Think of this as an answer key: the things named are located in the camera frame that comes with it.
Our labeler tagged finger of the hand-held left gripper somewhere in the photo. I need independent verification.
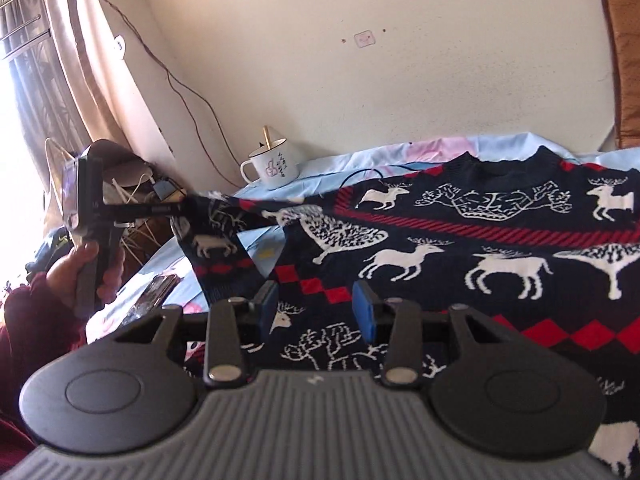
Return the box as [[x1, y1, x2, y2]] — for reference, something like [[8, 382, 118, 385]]
[[102, 191, 195, 212], [112, 209, 177, 227]]

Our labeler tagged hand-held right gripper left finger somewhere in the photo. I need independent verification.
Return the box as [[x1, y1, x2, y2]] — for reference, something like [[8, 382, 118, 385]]
[[114, 280, 279, 387]]

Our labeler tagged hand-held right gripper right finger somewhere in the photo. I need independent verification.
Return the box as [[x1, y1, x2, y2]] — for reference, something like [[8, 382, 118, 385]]
[[352, 280, 507, 387]]

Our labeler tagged navy reindeer knit sweater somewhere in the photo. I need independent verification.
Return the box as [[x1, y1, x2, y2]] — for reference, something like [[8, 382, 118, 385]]
[[171, 146, 640, 479]]

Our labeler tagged person's left forearm maroon sleeve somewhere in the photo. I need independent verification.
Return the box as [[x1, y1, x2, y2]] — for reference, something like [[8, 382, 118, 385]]
[[0, 270, 93, 461]]

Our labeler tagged person's left hand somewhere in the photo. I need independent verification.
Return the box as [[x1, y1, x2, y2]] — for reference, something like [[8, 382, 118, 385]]
[[46, 241, 127, 312]]

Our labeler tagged white electric fan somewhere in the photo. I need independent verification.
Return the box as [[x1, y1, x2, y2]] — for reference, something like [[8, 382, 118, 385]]
[[44, 137, 81, 233]]

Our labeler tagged dark smartphone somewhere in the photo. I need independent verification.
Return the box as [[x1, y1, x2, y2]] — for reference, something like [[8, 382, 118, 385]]
[[131, 274, 179, 313]]

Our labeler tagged white enamel mug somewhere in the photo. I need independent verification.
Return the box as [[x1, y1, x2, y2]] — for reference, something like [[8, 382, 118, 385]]
[[240, 142, 302, 191]]

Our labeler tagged light blue cartoon bed sheet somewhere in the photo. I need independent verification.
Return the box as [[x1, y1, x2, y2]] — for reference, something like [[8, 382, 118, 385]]
[[85, 132, 640, 376]]

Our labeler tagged beige curtain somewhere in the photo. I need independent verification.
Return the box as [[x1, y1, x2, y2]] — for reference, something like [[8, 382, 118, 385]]
[[0, 0, 176, 241]]

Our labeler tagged brown perforated seat mat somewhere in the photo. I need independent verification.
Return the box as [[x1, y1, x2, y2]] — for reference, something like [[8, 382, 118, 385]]
[[600, 0, 640, 151]]

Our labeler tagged tangle of white charger cables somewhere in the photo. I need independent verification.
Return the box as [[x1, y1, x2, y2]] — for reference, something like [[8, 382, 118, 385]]
[[102, 160, 173, 266]]

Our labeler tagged thin dark wall cable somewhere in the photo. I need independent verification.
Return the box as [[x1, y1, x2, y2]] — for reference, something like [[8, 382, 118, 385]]
[[85, 0, 243, 188]]

